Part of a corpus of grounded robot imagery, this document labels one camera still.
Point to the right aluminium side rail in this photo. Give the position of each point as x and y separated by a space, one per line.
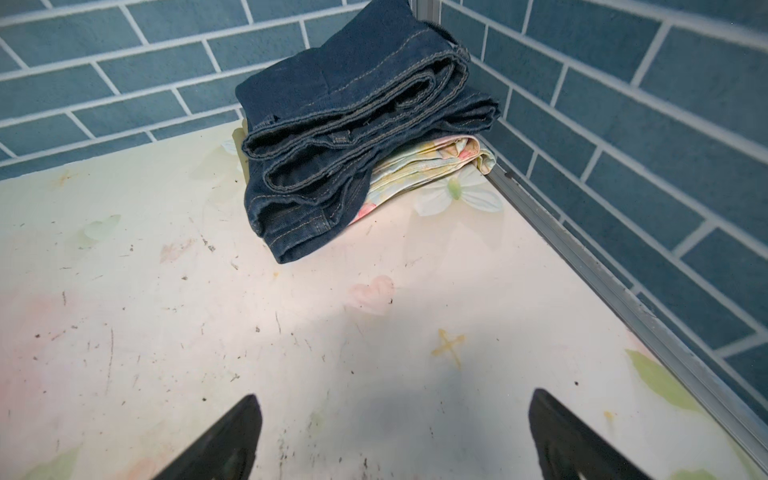
718 399

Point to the floral pastel skirt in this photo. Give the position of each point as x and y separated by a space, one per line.
445 161

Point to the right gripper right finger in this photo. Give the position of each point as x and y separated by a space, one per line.
567 448

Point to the right aluminium corner post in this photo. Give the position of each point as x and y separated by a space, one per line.
426 10

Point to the blue denim skirt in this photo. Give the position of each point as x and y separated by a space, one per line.
319 121

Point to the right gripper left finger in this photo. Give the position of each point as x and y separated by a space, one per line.
227 450

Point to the olive green skirt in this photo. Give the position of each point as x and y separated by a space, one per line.
238 137

